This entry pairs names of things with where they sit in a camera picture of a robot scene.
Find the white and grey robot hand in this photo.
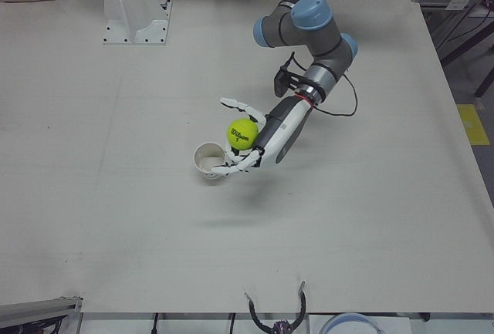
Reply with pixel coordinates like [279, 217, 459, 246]
[209, 96, 313, 177]

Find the yellow Wilson tennis ball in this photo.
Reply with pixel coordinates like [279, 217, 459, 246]
[226, 117, 259, 150]

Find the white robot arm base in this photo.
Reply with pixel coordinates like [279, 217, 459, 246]
[94, 0, 174, 46]

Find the white perforated cup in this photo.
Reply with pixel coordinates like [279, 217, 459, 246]
[193, 141, 234, 187]

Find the blue and white round object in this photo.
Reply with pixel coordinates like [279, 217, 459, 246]
[321, 312, 384, 334]

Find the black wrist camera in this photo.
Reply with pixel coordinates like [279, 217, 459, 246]
[273, 66, 291, 98]

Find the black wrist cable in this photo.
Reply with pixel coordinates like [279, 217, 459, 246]
[286, 51, 358, 117]

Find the black curved clamp bracket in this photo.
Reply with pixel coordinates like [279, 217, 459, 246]
[244, 280, 307, 334]

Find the aluminium frame rail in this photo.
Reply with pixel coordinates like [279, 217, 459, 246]
[0, 294, 84, 330]

